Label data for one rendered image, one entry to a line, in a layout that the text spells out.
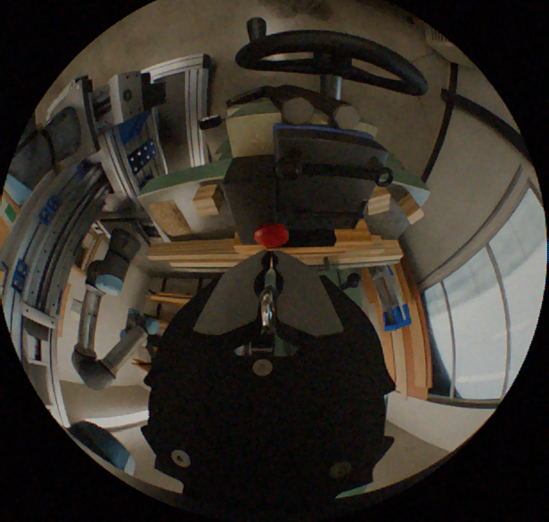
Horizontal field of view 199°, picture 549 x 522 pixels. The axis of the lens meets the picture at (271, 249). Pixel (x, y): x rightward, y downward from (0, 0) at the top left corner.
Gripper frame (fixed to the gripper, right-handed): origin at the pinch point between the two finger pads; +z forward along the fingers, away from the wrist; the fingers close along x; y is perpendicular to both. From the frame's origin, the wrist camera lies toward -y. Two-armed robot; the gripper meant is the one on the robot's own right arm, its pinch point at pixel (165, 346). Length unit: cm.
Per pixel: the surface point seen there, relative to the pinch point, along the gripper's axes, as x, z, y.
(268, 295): -75, -52, 13
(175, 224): -59, -69, 24
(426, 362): -200, 38, -68
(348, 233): -90, -67, 16
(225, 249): -68, -61, 22
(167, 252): -52, -61, 24
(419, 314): -205, 39, -16
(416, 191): -107, -74, 19
